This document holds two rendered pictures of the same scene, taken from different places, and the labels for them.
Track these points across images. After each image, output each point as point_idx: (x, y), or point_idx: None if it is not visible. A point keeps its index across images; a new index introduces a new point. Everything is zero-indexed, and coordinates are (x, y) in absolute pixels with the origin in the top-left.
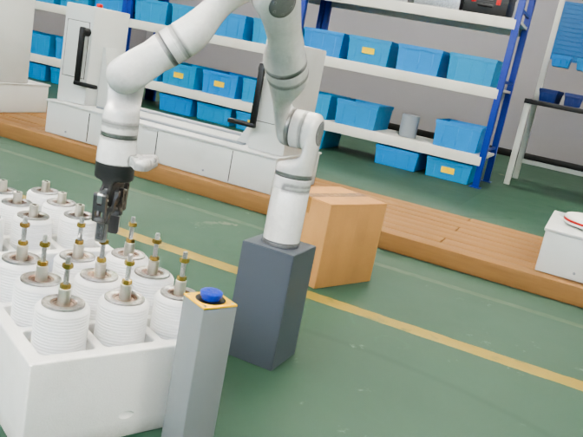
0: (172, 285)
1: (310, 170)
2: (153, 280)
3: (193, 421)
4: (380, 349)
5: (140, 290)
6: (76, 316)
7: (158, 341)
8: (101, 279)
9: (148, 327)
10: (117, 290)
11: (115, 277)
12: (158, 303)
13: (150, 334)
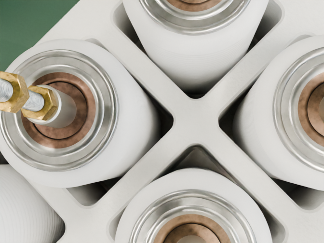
0: (151, 10)
1: None
2: (119, 84)
3: None
4: None
5: (141, 125)
6: None
7: (303, 20)
8: (233, 230)
9: (235, 68)
10: (297, 150)
11: (193, 195)
12: (254, 28)
13: (274, 50)
